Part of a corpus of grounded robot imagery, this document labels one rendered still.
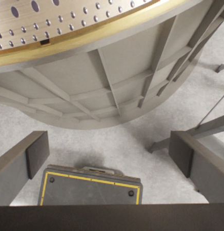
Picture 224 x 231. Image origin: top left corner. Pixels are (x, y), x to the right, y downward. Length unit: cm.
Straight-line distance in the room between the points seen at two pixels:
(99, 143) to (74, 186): 44
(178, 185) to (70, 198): 86
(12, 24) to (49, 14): 7
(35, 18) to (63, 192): 108
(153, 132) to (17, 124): 129
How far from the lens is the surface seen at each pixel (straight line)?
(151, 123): 147
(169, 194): 155
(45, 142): 16
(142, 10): 36
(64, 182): 124
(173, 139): 16
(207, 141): 92
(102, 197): 120
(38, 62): 38
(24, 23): 37
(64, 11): 35
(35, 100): 80
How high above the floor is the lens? 144
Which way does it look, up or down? 79 degrees down
